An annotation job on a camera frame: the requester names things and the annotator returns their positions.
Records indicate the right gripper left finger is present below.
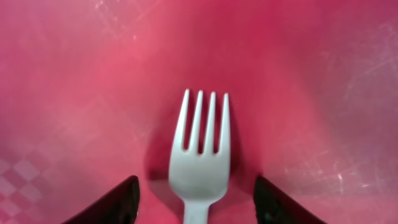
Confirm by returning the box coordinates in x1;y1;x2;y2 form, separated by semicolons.
64;175;140;224

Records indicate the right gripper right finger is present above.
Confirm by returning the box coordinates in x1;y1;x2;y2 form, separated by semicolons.
253;175;326;224

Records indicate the white plastic fork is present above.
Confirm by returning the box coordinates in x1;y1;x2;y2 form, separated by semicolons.
169;89;231;224

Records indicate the red serving tray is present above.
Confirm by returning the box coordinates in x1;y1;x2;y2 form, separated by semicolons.
1;0;397;223

